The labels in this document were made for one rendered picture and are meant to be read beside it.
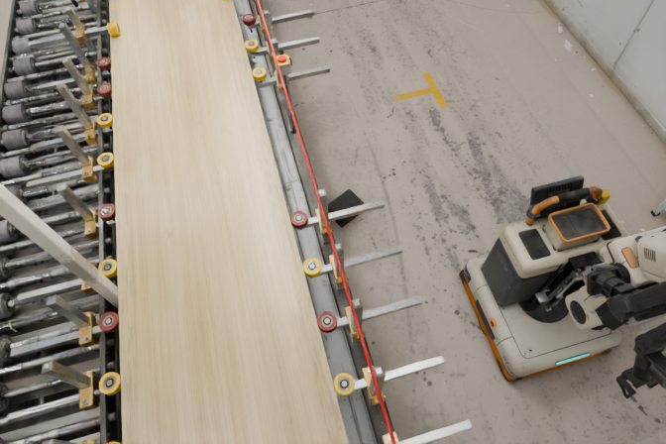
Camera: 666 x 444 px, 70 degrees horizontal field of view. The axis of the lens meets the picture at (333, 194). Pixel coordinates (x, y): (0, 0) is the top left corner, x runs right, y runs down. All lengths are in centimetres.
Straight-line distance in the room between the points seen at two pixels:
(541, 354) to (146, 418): 188
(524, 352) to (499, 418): 40
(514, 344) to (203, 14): 267
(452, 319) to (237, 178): 152
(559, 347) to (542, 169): 138
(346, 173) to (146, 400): 203
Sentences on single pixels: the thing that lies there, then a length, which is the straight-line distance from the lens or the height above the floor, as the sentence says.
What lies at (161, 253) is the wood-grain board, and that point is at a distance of 227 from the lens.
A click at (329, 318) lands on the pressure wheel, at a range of 199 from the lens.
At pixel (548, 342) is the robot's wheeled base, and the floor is 28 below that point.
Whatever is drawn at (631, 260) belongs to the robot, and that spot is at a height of 123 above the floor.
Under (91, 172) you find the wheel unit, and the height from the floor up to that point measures 86.
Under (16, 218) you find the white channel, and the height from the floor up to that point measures 158.
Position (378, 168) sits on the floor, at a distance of 344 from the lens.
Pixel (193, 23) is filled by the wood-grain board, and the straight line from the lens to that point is 328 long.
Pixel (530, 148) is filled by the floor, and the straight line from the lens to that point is 378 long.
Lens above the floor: 280
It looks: 57 degrees down
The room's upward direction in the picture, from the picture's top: 4 degrees counter-clockwise
